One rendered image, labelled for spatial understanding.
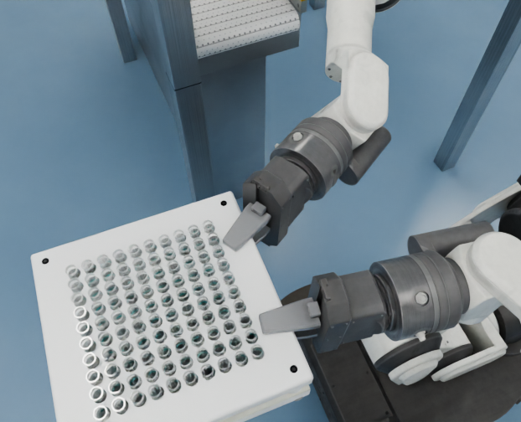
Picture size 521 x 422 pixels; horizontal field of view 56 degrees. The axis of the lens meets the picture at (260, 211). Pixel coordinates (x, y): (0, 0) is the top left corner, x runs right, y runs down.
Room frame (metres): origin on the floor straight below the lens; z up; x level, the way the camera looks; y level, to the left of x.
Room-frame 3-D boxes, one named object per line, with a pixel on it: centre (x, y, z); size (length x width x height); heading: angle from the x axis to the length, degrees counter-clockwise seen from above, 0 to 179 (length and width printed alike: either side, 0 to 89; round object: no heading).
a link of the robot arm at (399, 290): (0.20, -0.12, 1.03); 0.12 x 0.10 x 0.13; 103
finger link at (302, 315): (0.18, -0.03, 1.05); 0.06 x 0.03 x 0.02; 103
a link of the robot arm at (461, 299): (0.24, -0.23, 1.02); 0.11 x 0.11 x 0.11; 13
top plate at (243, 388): (0.19, 0.10, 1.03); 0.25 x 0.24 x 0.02; 21
